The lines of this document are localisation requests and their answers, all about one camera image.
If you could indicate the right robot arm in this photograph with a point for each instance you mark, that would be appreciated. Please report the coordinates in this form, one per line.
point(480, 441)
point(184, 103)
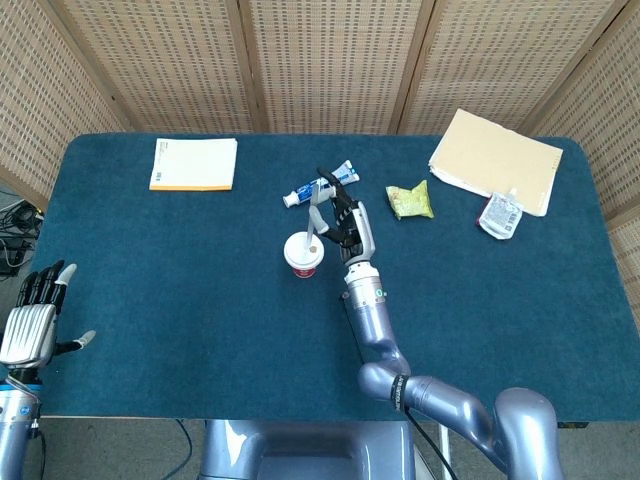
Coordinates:
point(425, 380)

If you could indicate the green snack packet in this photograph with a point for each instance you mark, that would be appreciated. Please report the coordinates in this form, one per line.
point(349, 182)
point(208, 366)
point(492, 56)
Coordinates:
point(411, 200)

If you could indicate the blue grey robot torso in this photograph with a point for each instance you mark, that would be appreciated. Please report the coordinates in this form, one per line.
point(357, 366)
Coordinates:
point(305, 452)

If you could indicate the blue white toothpaste tube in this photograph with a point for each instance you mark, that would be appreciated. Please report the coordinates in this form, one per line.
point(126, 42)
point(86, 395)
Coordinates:
point(310, 190)

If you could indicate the beige paper folder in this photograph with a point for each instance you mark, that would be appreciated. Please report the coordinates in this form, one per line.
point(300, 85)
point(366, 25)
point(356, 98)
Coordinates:
point(495, 160)

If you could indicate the white spouted drink pouch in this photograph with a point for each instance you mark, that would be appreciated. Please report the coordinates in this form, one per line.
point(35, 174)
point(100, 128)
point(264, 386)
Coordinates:
point(500, 215)

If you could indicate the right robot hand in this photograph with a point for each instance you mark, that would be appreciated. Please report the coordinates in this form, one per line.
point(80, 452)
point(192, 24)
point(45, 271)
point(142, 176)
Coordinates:
point(352, 225)

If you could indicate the transparent plastic straw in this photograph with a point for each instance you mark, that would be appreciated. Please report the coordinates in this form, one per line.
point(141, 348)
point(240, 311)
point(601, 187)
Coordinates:
point(313, 215)

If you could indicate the white lidded paper cup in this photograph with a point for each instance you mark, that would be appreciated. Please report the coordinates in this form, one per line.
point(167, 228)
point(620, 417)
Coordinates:
point(304, 257)

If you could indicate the white notepad with orange edge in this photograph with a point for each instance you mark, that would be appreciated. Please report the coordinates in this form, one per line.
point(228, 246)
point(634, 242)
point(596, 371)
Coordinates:
point(195, 164)

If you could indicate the woven folding screen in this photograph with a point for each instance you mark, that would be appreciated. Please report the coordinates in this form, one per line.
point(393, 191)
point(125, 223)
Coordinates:
point(320, 60)

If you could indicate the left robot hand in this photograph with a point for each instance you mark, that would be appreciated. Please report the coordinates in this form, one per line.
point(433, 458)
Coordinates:
point(30, 330)

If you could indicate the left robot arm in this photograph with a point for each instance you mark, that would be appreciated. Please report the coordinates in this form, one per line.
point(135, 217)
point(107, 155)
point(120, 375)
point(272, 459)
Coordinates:
point(17, 425)

